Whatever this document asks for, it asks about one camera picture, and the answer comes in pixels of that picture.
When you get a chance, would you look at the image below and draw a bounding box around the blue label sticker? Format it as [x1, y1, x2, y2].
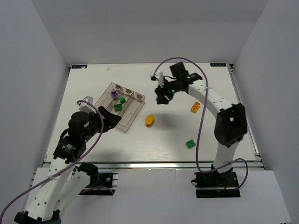
[71, 64, 87, 69]
[210, 63, 227, 67]

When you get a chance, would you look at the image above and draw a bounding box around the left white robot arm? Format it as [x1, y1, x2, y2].
[14, 106, 121, 224]

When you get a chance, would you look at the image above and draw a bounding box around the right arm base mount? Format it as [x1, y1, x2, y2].
[191, 168, 241, 198]

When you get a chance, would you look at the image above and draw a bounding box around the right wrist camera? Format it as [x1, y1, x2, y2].
[150, 71, 164, 88]

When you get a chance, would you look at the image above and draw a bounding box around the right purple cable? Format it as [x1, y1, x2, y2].
[153, 56, 249, 192]

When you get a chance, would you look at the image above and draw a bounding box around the right blue label sticker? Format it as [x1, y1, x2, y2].
[210, 63, 227, 67]

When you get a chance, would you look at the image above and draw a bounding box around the left blue label sticker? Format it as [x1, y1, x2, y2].
[71, 64, 87, 69]

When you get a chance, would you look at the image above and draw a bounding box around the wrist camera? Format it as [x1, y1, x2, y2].
[77, 96, 94, 113]
[150, 71, 164, 88]

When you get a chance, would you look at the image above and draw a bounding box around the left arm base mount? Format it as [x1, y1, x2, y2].
[71, 162, 118, 196]

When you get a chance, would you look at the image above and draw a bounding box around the yellow rounded lego brick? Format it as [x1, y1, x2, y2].
[145, 114, 155, 127]

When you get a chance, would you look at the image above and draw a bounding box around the dark green lego brick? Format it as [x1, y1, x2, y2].
[114, 104, 122, 112]

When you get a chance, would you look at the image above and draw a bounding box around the orange rectangular lego brick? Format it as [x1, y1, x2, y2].
[190, 102, 201, 113]

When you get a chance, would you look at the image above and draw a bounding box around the clear three-compartment tray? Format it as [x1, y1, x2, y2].
[95, 83, 145, 132]

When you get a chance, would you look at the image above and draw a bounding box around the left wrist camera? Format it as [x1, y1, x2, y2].
[77, 96, 94, 113]

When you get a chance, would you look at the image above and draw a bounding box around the purple cable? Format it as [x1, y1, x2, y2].
[153, 56, 249, 192]
[0, 99, 105, 224]

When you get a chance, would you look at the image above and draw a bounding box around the small green lego brick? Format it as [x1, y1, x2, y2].
[120, 97, 126, 104]

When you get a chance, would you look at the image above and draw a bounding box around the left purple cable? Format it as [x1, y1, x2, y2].
[0, 99, 105, 224]

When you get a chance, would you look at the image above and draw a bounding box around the large purple lego brick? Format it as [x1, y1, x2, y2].
[110, 90, 118, 100]

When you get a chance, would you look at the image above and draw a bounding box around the aluminium table rail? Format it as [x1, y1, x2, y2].
[42, 157, 265, 169]

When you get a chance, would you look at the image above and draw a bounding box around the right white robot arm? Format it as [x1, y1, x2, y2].
[150, 62, 248, 174]

